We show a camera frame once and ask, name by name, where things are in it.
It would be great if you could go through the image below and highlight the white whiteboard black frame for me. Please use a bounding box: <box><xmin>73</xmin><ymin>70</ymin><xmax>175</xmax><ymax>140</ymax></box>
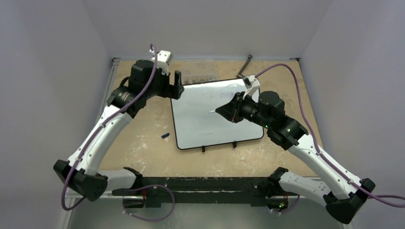
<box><xmin>171</xmin><ymin>79</ymin><xmax>264</xmax><ymax>150</ymax></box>

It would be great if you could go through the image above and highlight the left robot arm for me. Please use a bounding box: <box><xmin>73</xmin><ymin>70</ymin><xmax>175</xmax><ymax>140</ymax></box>
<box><xmin>53</xmin><ymin>60</ymin><xmax>184</xmax><ymax>201</ymax></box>

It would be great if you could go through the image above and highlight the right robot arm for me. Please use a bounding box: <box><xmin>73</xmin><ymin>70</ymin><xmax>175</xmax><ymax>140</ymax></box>
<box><xmin>215</xmin><ymin>91</ymin><xmax>375</xmax><ymax>224</ymax></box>

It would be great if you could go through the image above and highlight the clear plastic screw box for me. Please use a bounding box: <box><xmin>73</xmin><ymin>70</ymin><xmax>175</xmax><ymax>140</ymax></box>
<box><xmin>181</xmin><ymin>60</ymin><xmax>217</xmax><ymax>85</ymax></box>

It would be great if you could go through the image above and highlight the black metal allen key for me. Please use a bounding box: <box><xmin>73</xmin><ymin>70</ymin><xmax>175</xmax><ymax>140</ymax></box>
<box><xmin>236</xmin><ymin>54</ymin><xmax>253</xmax><ymax>78</ymax></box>

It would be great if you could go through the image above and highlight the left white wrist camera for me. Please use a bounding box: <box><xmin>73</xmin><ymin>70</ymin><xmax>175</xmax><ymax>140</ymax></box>
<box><xmin>149</xmin><ymin>49</ymin><xmax>173</xmax><ymax>75</ymax></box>

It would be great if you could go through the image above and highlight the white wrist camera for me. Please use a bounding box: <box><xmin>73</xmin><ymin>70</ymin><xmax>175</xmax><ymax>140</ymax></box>
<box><xmin>149</xmin><ymin>49</ymin><xmax>173</xmax><ymax>75</ymax></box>
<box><xmin>242</xmin><ymin>74</ymin><xmax>260</xmax><ymax>99</ymax></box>

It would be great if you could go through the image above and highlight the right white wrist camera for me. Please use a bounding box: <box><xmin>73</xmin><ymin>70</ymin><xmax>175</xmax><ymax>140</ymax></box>
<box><xmin>242</xmin><ymin>74</ymin><xmax>260</xmax><ymax>99</ymax></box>

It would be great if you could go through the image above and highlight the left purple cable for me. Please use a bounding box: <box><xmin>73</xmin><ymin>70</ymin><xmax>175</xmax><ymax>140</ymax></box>
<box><xmin>61</xmin><ymin>43</ymin><xmax>158</xmax><ymax>211</ymax></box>

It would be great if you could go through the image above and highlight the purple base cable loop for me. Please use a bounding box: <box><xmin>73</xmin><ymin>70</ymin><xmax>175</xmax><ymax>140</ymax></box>
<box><xmin>122</xmin><ymin>184</ymin><xmax>176</xmax><ymax>222</ymax></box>

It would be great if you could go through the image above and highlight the aluminium rail frame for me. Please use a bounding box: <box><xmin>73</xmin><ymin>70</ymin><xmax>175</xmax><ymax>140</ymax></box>
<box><xmin>56</xmin><ymin>57</ymin><xmax>121</xmax><ymax>229</ymax></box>

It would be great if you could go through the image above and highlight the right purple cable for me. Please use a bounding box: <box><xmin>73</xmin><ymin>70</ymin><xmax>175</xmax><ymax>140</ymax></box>
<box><xmin>256</xmin><ymin>63</ymin><xmax>405</xmax><ymax>208</ymax></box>

